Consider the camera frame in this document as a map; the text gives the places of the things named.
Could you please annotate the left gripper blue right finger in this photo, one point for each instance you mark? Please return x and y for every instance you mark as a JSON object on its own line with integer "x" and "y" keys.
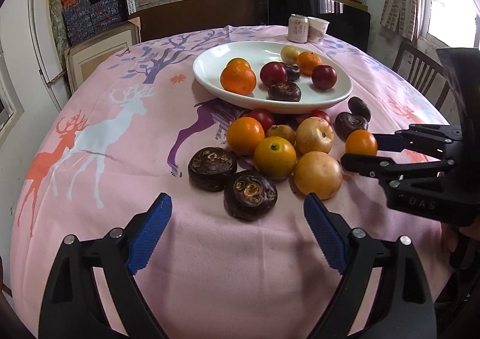
{"x": 338, "y": 242}

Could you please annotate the large red plum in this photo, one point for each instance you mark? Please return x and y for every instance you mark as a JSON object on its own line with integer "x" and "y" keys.
{"x": 273, "y": 73}

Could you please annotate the pink drink can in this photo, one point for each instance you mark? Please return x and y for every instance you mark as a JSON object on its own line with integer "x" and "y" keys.
{"x": 298, "y": 27}

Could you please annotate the pale yellow fruit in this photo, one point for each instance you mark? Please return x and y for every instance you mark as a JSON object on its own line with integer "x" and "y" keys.
{"x": 314, "y": 134}

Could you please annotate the white paper cup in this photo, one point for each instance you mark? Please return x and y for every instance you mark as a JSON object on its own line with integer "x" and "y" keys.
{"x": 317, "y": 29}

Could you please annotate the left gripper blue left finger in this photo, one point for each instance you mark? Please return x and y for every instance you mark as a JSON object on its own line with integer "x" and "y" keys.
{"x": 137, "y": 240}

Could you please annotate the small yellow fruit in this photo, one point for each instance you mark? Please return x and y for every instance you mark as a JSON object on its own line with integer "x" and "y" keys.
{"x": 284, "y": 131}

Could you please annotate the speckled yellow passion fruit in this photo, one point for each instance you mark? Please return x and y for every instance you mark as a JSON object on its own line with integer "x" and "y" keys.
{"x": 289, "y": 55}

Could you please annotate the red plum on plate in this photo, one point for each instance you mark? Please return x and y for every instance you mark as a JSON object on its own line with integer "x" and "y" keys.
{"x": 324, "y": 77}

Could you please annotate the framed picture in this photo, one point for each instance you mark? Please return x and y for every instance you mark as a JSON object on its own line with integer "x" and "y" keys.
{"x": 84, "y": 58}

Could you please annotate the yellow round fruit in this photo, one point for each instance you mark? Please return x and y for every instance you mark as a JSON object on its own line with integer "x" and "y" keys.
{"x": 317, "y": 172}

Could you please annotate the orange on plate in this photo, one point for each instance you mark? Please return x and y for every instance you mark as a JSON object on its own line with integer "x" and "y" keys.
{"x": 239, "y": 61}

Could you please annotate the small red plum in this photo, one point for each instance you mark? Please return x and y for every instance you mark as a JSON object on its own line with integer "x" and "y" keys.
{"x": 321, "y": 114}

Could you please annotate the small yellow orange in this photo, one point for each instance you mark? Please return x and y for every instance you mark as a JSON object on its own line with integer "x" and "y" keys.
{"x": 275, "y": 157}

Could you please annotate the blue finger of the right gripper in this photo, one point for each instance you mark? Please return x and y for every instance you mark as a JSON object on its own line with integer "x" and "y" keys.
{"x": 419, "y": 175}
{"x": 434, "y": 140}

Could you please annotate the medium orange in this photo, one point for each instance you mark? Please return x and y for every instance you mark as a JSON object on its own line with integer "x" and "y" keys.
{"x": 307, "y": 61}

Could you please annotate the large orange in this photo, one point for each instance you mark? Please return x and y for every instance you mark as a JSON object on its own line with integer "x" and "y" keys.
{"x": 238, "y": 79}

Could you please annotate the white oval plate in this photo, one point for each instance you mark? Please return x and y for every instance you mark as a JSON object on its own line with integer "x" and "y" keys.
{"x": 208, "y": 66}

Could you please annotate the blue patterned boxes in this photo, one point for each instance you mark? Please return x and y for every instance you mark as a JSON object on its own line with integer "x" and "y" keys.
{"x": 87, "y": 18}

